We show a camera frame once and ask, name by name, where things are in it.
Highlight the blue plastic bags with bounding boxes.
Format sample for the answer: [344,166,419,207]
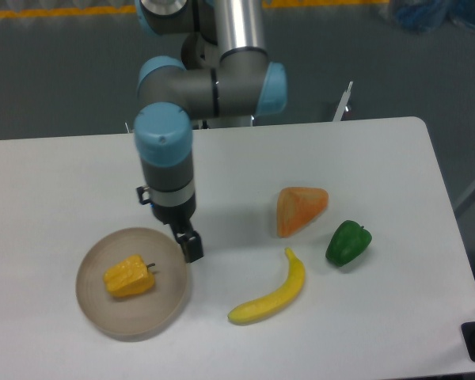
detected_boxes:
[388,0,475,33]

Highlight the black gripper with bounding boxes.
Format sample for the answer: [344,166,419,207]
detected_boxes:
[136,184,204,264]

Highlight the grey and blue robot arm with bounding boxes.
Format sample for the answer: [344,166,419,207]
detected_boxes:
[133,1,287,263]

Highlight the yellow toy banana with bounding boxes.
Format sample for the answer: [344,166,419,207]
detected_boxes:
[227,247,306,325]

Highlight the orange toy fruit wedge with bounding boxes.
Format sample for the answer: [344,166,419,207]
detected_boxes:
[276,187,329,238]

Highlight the beige round plate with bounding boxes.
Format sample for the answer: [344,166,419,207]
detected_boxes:
[75,228,188,341]

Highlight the yellow toy bell pepper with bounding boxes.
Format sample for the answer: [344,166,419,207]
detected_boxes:
[103,254,155,298]

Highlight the green toy bell pepper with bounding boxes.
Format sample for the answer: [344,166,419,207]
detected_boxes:
[325,220,372,267]

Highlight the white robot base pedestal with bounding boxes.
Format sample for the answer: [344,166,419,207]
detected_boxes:
[124,81,355,131]

